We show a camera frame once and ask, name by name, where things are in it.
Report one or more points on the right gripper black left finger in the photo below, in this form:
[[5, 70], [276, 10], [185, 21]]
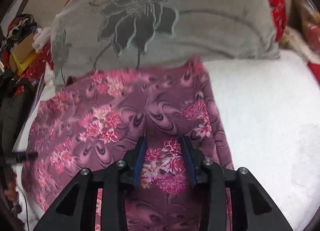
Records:
[[123, 175]]

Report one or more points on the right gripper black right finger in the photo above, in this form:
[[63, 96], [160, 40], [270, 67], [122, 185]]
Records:
[[208, 180]]

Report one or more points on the purple pink floral garment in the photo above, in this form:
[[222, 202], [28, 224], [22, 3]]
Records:
[[98, 117]]

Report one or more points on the dark green padded jacket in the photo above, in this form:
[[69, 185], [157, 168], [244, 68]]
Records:
[[16, 101]]

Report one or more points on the cardboard box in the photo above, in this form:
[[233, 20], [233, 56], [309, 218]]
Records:
[[22, 56]]

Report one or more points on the red black patterned cloth pile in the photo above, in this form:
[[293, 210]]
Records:
[[19, 28]]

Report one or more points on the red blanket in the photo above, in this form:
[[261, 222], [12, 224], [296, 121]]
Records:
[[315, 69]]

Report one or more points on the grey flower pillow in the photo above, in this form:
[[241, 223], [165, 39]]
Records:
[[73, 59]]

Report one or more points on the plastic bag of items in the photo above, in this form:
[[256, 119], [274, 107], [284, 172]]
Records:
[[305, 19]]

